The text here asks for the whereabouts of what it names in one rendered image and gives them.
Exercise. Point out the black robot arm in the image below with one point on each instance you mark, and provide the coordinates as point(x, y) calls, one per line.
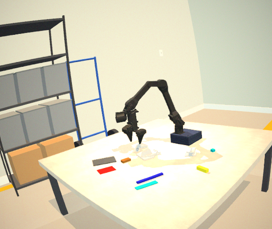
point(129, 111)

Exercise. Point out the yellow rectangular block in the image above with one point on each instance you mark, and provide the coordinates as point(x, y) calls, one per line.
point(203, 169)

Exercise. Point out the cyan flat bar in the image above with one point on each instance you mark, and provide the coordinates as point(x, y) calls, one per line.
point(146, 185)

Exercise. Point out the orange rectangular block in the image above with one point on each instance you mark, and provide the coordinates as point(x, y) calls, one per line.
point(125, 160)

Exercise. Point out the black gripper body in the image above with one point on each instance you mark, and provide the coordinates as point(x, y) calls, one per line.
point(138, 132)

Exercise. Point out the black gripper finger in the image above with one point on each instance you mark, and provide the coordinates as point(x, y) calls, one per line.
point(140, 137)
point(129, 135)

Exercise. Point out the red flat rectangular plate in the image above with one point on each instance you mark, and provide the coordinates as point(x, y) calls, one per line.
point(106, 170)

